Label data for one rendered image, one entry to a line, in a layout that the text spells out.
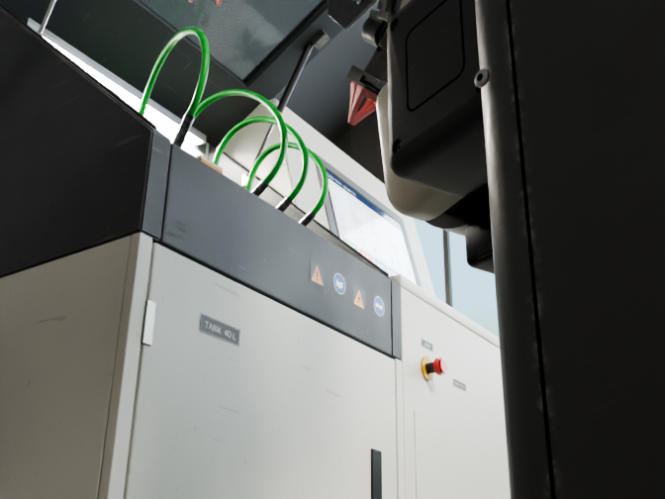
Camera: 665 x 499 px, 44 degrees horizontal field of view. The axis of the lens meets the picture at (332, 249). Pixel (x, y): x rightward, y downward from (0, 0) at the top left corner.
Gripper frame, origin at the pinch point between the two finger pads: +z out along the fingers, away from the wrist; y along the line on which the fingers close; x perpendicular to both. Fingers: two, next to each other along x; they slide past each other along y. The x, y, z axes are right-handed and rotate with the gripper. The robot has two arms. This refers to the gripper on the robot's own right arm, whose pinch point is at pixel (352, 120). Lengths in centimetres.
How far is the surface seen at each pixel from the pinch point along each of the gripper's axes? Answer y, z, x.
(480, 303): 134, 60, -212
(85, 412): -48, 44, 48
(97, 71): 49, 20, 32
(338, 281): -21.3, 25.3, 0.4
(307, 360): -35, 36, 9
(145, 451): -55, 44, 41
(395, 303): -16.2, 27.4, -19.3
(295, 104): 332, 32, -186
